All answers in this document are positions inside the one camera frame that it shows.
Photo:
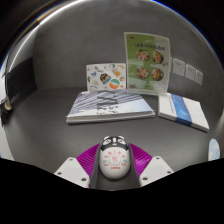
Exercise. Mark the large grey-cover magazine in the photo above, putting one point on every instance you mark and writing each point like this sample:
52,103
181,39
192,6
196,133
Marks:
110,106

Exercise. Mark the green food menu stand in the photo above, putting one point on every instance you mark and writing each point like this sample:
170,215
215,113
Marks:
147,63

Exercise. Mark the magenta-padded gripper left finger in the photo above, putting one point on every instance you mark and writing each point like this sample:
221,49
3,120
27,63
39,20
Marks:
85,164

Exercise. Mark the white sticker sheet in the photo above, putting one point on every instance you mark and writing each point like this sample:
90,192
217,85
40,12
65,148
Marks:
105,77

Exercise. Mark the white panda-face computer mouse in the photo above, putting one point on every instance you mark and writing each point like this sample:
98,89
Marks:
114,161

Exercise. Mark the white book with blue stripe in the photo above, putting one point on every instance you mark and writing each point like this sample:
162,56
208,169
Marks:
181,111

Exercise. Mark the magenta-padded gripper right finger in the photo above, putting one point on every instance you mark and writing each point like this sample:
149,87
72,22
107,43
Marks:
144,164

